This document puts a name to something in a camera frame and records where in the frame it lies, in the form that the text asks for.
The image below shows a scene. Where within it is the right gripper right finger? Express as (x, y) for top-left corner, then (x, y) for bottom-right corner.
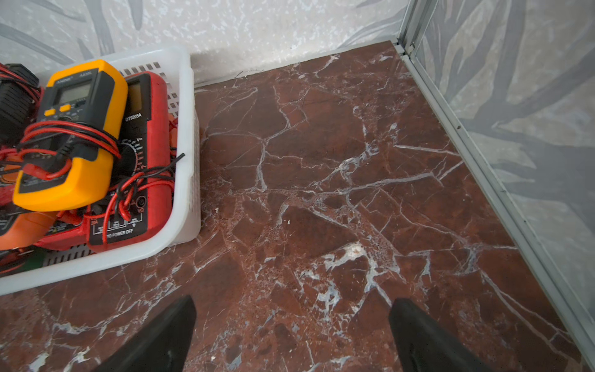
(388, 299), (490, 372)

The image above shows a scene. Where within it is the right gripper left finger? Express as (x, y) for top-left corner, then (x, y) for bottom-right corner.
(95, 295), (197, 372)

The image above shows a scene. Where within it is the large red multimeter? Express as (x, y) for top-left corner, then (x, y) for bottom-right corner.
(86, 72), (175, 253)

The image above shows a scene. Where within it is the orange Victor multimeter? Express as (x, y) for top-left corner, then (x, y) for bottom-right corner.
(0, 160), (59, 252)

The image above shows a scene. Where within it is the small yellow multimeter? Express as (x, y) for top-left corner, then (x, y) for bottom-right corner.
(12, 60), (128, 212)

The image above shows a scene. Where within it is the small dark grey multimeter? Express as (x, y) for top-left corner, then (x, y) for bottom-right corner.
(1, 64), (42, 146)

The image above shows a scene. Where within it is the white plastic perforated basket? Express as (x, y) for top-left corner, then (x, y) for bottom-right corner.
(1, 43), (201, 295)

